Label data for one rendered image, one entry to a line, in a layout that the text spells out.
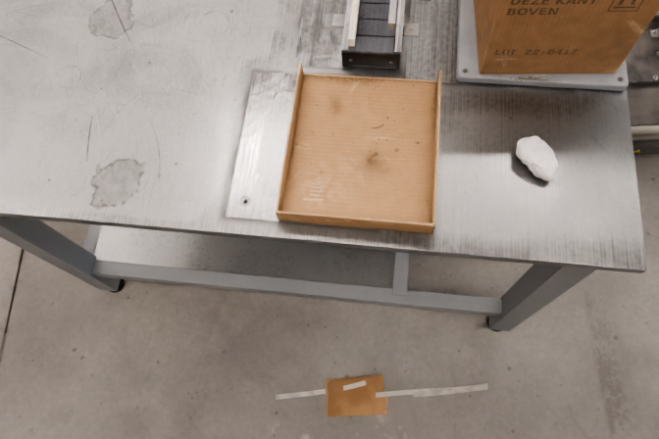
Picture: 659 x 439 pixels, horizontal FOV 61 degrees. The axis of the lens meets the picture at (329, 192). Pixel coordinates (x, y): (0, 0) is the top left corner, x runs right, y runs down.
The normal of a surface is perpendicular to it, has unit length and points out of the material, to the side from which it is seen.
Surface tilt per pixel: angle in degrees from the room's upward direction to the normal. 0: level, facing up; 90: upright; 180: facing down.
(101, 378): 0
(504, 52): 90
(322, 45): 0
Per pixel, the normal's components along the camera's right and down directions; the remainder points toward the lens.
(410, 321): -0.07, -0.40
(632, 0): -0.04, 0.92
